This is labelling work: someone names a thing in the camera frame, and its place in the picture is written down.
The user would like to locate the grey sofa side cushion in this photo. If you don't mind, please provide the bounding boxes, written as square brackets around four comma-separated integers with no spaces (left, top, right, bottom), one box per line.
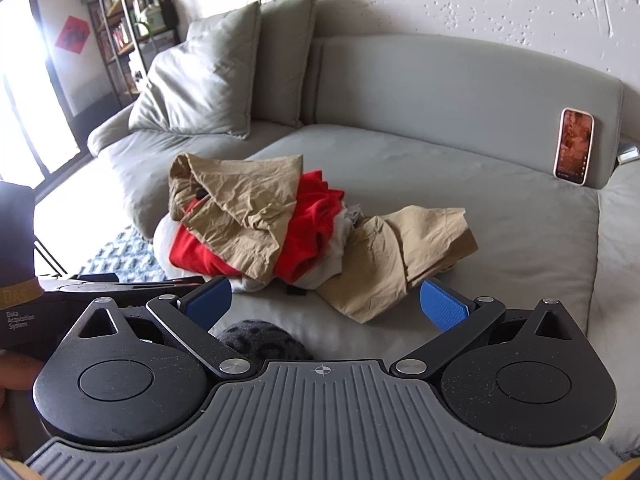
[582,160,640,461]

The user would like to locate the red garment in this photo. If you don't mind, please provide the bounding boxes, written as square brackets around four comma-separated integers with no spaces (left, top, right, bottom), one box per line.
[169,170,346,283]

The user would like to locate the grey fabric sofa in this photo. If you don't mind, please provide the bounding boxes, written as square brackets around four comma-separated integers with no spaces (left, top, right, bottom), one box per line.
[87,0,640,461]

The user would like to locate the crumpled khaki garment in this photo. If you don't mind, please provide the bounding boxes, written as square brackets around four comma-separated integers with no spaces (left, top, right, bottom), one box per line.
[168,151,307,282]

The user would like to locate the smartphone in white case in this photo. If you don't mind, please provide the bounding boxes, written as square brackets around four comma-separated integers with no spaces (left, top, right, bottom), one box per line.
[553,107,596,186]

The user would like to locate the group of books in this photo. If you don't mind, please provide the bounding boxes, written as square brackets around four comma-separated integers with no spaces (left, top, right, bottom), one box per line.
[77,0,166,96]

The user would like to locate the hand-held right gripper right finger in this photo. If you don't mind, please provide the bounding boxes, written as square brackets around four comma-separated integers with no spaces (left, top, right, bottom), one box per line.
[390,280,586,378]

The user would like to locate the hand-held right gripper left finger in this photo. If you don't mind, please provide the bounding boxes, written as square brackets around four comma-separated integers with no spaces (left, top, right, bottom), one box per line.
[72,276,251,378]

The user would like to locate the khaki pants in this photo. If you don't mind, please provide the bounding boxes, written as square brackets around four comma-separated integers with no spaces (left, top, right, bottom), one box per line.
[317,205,478,325]

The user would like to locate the small grey garment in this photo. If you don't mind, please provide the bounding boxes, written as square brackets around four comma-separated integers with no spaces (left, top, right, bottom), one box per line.
[342,203,369,227]

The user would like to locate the person's left hand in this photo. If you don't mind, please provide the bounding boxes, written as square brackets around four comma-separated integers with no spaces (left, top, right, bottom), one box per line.
[0,351,45,392]

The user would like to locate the large grey cushion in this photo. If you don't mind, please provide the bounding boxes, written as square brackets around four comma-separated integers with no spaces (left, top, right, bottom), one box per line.
[259,0,321,128]
[128,0,263,138]

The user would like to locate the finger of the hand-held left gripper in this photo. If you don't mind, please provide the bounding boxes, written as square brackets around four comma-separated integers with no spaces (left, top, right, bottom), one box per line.
[65,274,206,308]

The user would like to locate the metal and wood bookshelf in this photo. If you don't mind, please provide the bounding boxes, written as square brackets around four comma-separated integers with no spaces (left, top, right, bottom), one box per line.
[75,0,181,108]

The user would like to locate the red square wall decoration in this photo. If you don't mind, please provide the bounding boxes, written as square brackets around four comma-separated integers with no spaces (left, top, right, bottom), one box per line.
[55,16,92,53]

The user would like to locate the white garment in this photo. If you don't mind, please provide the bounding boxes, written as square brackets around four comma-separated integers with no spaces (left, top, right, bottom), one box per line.
[152,199,353,293]

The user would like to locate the glass balcony door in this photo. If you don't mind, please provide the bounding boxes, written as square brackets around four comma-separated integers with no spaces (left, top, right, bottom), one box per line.
[0,0,83,188]

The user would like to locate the dark spotted fuzzy cloth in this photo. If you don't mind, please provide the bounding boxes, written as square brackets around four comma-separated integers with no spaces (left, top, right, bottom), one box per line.
[212,319,315,362]

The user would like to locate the grey patterned rug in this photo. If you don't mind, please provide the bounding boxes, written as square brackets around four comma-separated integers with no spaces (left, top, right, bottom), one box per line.
[75,225,167,283]

